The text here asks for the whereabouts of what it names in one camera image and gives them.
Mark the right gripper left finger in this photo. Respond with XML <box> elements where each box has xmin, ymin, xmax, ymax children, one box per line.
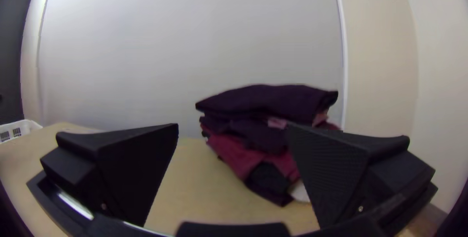
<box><xmin>40</xmin><ymin>122</ymin><xmax>180</xmax><ymax>227</ymax></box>

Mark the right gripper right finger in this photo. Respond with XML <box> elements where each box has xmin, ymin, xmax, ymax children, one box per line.
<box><xmin>287</xmin><ymin>122</ymin><xmax>436</xmax><ymax>229</ymax></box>

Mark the black t-shirt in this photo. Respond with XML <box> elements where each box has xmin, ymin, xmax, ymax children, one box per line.
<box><xmin>195</xmin><ymin>84</ymin><xmax>339</xmax><ymax>125</ymax></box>

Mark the pile of folded clothes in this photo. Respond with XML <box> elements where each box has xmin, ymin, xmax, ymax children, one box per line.
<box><xmin>199</xmin><ymin>109</ymin><xmax>343</xmax><ymax>208</ymax></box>

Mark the white laundry basket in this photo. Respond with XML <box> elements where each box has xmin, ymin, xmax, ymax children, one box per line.
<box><xmin>0</xmin><ymin>119</ymin><xmax>43</xmax><ymax>145</ymax></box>

